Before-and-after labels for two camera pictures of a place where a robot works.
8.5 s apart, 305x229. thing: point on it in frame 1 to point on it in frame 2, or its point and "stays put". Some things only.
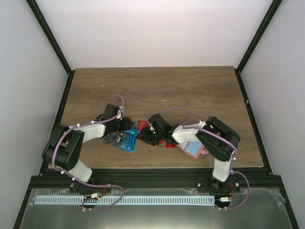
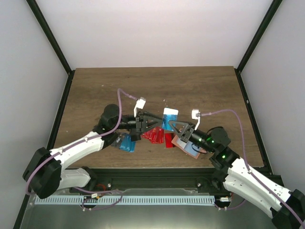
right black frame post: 254,45 stays put
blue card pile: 128,140 stays put
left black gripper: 127,126 to 142,125
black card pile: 114,139 stays put
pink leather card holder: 194,149 stays put
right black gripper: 145,137 to 185,138
